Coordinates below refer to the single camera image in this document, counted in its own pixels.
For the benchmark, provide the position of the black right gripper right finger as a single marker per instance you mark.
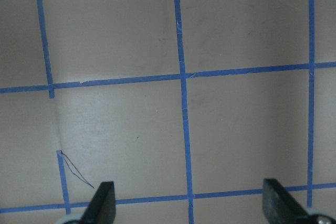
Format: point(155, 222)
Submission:
point(279, 207)

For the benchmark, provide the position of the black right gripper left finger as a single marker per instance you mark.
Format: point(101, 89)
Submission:
point(102, 207)

